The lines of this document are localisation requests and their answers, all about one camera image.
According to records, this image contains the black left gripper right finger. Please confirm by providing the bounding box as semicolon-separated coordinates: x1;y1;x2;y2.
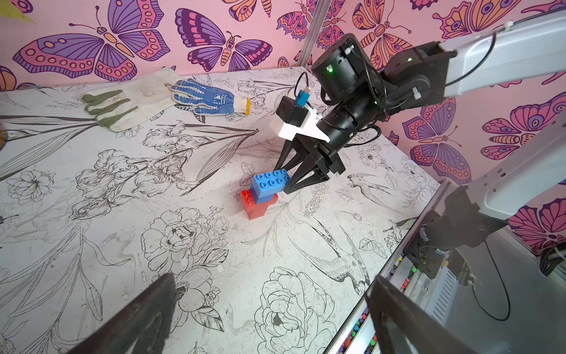
366;276;474;353

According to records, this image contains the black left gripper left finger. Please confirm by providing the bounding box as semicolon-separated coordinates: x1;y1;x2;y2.
70;273;176;353

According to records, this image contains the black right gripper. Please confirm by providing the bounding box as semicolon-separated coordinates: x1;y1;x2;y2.
274;93;386;194

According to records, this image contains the long blue lego brick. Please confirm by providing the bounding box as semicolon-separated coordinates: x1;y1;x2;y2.
251;169;290;198

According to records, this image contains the long red lego brick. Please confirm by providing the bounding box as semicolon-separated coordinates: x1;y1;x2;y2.
240;190;279;221

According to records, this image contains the small blue lego brick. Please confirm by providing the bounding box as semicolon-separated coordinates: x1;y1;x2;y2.
250;188;278;204

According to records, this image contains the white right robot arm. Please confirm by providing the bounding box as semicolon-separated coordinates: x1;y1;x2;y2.
276;5;565;278

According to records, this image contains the blue dotted work glove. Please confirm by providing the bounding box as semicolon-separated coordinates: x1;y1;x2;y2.
170;79;251;116

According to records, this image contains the white green work glove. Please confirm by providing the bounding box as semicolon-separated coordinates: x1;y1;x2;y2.
80;68;182;132

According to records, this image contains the aluminium frame profile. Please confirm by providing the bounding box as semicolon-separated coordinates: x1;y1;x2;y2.
297;0;332;68

